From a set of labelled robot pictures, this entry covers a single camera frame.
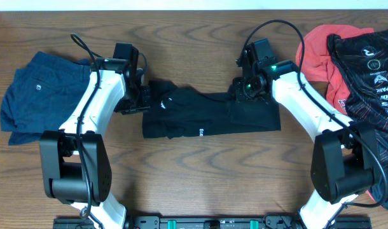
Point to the red cloth garment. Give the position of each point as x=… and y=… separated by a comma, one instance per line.
x=316, y=65

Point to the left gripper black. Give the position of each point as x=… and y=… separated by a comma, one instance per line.
x=145, y=105

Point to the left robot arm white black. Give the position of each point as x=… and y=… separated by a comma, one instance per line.
x=75, y=165

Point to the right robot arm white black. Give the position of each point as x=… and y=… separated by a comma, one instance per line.
x=344, y=160

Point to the black printed cycling jersey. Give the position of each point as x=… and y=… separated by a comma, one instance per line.
x=363, y=63

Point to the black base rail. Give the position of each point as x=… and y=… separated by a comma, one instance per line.
x=213, y=222

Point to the black t-shirt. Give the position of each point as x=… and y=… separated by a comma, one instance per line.
x=185, y=112

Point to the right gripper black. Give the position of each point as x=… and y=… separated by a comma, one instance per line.
x=239, y=95

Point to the folded navy blue shorts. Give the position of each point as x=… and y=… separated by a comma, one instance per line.
x=42, y=97

